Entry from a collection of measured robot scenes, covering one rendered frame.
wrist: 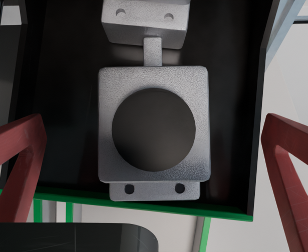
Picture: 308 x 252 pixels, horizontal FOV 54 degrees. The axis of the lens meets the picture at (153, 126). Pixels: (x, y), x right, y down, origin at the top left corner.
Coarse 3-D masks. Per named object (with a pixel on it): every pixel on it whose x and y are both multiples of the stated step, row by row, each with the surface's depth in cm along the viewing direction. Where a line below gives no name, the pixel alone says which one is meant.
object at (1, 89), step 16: (0, 32) 26; (16, 32) 26; (0, 48) 26; (16, 48) 26; (0, 64) 26; (0, 80) 27; (0, 96) 27; (0, 112) 28; (32, 208) 30; (48, 208) 28
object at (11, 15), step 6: (6, 0) 19; (12, 0) 19; (18, 0) 19; (6, 6) 19; (12, 6) 19; (18, 6) 19; (6, 12) 19; (12, 12) 19; (18, 12) 19; (6, 18) 19; (12, 18) 19; (18, 18) 20; (6, 24) 20; (12, 24) 20; (18, 24) 20
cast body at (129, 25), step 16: (112, 0) 15; (128, 0) 15; (144, 0) 15; (160, 0) 15; (176, 0) 14; (112, 16) 15; (128, 16) 15; (144, 16) 15; (160, 16) 15; (176, 16) 15; (112, 32) 16; (128, 32) 16; (144, 32) 16; (160, 32) 16; (176, 32) 15; (176, 48) 18
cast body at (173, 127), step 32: (160, 64) 16; (128, 96) 11; (160, 96) 11; (192, 96) 12; (128, 128) 11; (160, 128) 11; (192, 128) 11; (128, 160) 11; (160, 160) 11; (192, 160) 12; (128, 192) 15; (160, 192) 14; (192, 192) 14
